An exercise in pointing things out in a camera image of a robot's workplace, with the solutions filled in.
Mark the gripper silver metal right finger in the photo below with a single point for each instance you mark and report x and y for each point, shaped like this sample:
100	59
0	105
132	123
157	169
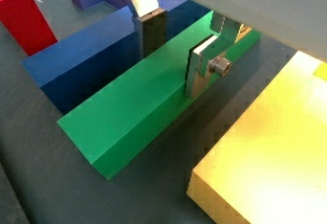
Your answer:
205	59

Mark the gripper black-tipped metal left finger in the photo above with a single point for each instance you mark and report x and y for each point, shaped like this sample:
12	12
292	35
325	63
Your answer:
149	25

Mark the green rectangular block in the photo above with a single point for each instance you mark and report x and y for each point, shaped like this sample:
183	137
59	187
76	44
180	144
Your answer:
124	116

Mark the yellow puzzle board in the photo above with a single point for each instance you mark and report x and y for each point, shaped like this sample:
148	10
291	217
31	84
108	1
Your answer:
263	176

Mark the blue rectangular block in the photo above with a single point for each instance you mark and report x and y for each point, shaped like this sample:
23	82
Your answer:
76	67

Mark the red branched block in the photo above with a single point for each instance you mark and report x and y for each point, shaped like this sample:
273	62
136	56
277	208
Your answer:
23	19

